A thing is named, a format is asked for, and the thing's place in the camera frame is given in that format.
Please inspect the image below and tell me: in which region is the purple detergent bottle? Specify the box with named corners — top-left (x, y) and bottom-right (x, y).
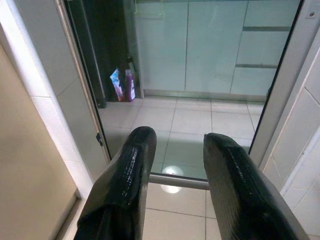
top-left (124, 69), bottom-right (137, 103)

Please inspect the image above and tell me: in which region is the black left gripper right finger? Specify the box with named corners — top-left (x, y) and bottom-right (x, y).
top-left (202, 132), bottom-right (312, 240)

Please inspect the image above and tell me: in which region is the tinted glass sliding door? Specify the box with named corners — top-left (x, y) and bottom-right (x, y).
top-left (63, 0), bottom-right (308, 191)

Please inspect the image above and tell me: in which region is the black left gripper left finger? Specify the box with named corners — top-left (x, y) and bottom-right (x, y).
top-left (74, 126), bottom-right (158, 240)

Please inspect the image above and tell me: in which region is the colourful refill bag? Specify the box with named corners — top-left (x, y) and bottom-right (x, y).
top-left (109, 67), bottom-right (126, 102)

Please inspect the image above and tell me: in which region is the white drawer front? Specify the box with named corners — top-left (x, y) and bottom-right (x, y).
top-left (229, 67), bottom-right (278, 97)
top-left (243, 0), bottom-right (301, 28)
top-left (236, 31), bottom-right (291, 66)

